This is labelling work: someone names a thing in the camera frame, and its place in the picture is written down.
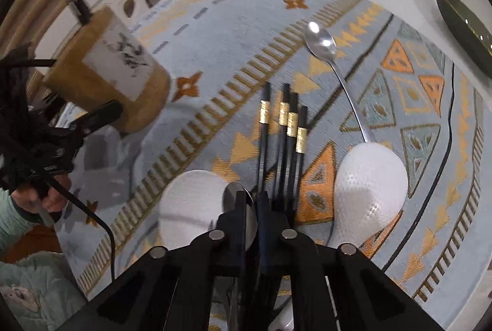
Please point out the dark green bowl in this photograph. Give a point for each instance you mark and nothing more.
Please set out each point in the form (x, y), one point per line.
(461, 23)

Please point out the person's quilted green clothing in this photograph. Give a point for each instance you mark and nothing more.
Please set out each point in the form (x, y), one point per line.
(34, 288)

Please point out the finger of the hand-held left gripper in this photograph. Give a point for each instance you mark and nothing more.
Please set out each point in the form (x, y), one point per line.
(103, 113)

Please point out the metal spoon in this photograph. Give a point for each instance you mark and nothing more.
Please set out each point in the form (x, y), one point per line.
(250, 219)
(322, 42)

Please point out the patterned blue table mat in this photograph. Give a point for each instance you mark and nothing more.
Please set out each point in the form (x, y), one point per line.
(230, 46)

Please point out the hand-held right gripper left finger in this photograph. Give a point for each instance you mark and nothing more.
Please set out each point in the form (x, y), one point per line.
(234, 231)

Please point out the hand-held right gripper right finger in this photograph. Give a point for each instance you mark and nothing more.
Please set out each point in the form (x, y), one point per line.
(265, 235)

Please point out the person's left hand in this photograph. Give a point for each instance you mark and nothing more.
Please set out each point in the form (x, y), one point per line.
(53, 200)

